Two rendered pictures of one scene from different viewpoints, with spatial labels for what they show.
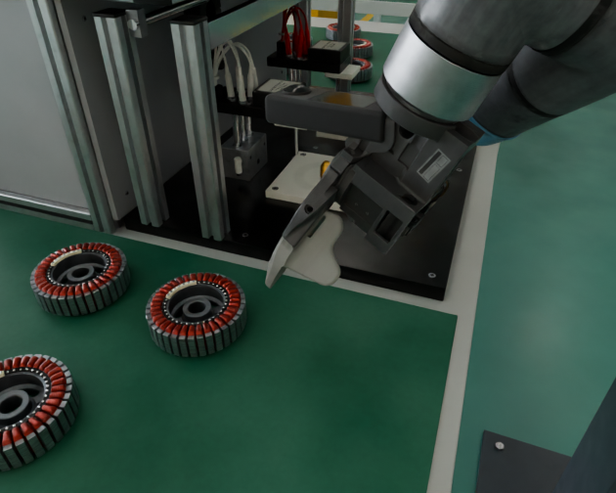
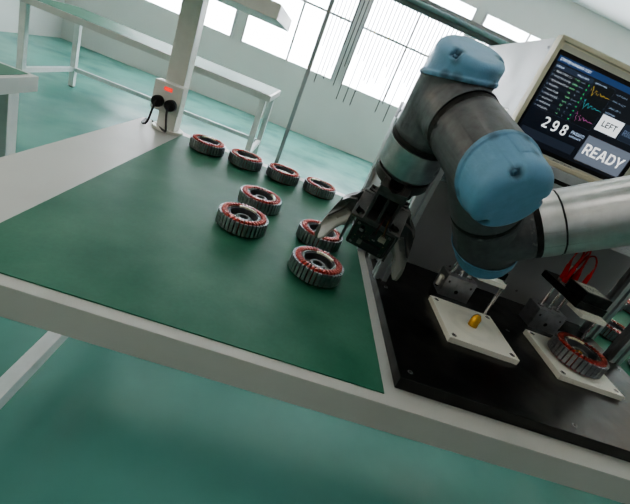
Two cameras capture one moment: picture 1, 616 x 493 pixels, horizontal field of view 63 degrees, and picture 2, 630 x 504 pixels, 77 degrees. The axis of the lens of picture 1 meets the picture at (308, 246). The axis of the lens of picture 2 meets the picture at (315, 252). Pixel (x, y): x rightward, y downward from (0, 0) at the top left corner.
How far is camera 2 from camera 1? 0.52 m
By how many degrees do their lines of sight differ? 54
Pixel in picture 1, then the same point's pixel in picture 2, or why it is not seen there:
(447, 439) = (271, 363)
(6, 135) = not seen: hidden behind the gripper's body
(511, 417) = not seen: outside the picture
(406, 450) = (257, 341)
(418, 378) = (314, 357)
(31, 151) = not seen: hidden behind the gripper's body
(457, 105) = (388, 158)
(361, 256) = (403, 335)
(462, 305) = (398, 400)
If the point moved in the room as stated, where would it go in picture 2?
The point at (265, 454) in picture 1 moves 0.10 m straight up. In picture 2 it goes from (241, 288) to (259, 238)
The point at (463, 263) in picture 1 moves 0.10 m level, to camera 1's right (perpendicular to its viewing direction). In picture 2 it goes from (449, 412) to (493, 477)
